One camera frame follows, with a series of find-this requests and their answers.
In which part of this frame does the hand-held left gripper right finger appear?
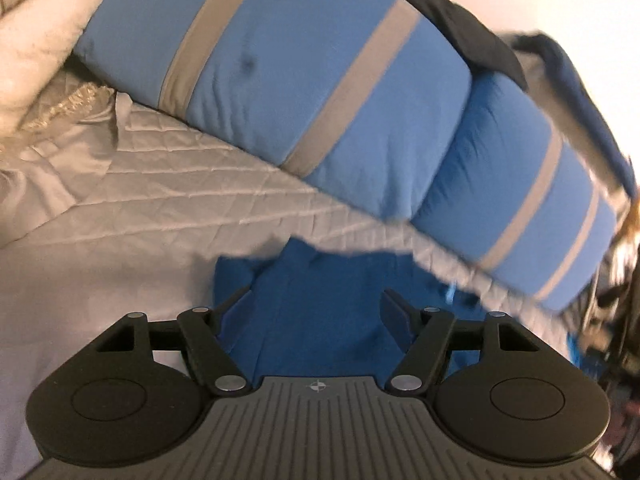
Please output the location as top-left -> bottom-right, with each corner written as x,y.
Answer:
380,288 -> 546,397

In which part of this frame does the dark cloth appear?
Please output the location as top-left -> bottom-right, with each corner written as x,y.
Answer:
359,0 -> 530,92

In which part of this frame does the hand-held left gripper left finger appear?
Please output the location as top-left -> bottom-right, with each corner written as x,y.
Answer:
95,284 -> 249,397

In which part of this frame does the blue pillow with beige stripes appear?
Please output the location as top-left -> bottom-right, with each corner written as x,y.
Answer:
413,73 -> 617,314
75,0 -> 475,222

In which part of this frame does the grey quilted bedspread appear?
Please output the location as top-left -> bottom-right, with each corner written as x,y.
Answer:
0,66 -> 601,480

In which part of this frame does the blue and grey cloth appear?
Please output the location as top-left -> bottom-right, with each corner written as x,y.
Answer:
505,31 -> 638,204

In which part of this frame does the cream comforter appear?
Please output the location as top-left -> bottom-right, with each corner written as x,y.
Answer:
0,0 -> 127,139

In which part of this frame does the blue sweatshirt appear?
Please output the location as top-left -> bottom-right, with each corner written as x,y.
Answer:
214,236 -> 591,391

